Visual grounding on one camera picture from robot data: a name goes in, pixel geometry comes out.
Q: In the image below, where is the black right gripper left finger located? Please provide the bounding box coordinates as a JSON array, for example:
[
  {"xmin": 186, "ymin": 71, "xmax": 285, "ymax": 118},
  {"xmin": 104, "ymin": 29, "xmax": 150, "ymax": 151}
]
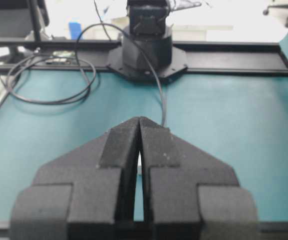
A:
[{"xmin": 10, "ymin": 117, "xmax": 138, "ymax": 240}]

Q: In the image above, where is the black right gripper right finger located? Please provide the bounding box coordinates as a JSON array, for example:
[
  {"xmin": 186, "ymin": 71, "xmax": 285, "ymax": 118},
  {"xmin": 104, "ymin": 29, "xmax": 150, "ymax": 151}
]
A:
[{"xmin": 139, "ymin": 117, "xmax": 259, "ymax": 240}]

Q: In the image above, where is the black USB cable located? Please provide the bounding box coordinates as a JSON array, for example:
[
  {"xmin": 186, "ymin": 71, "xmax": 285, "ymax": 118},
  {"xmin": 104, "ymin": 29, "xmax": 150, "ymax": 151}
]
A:
[{"xmin": 8, "ymin": 22, "xmax": 168, "ymax": 127}]

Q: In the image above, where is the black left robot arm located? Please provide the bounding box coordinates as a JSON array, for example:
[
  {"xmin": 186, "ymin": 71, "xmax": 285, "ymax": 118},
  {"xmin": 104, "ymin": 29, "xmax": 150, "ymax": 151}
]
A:
[{"xmin": 107, "ymin": 0, "xmax": 188, "ymax": 84}]

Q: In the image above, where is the green circuit board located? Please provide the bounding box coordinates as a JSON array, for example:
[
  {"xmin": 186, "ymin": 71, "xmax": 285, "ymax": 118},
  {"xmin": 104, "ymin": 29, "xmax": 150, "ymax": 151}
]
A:
[{"xmin": 53, "ymin": 50, "xmax": 75, "ymax": 58}]

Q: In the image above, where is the blue box in background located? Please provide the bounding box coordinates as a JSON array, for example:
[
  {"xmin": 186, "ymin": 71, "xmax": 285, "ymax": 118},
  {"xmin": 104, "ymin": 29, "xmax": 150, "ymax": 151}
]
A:
[{"xmin": 68, "ymin": 21, "xmax": 82, "ymax": 40}]

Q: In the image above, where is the grey office chair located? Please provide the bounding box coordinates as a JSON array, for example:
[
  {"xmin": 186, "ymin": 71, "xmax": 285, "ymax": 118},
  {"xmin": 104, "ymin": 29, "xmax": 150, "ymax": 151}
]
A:
[{"xmin": 0, "ymin": 0, "xmax": 52, "ymax": 97}]

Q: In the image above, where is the office chair wheel base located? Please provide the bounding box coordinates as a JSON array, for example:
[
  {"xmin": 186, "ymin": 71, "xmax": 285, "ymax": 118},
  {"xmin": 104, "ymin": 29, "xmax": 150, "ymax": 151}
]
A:
[{"xmin": 262, "ymin": 0, "xmax": 288, "ymax": 29}]

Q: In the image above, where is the black aluminium table frame rail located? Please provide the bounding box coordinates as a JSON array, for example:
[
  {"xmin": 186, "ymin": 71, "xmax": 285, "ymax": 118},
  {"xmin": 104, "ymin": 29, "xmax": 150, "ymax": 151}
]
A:
[{"xmin": 0, "ymin": 38, "xmax": 288, "ymax": 77}]

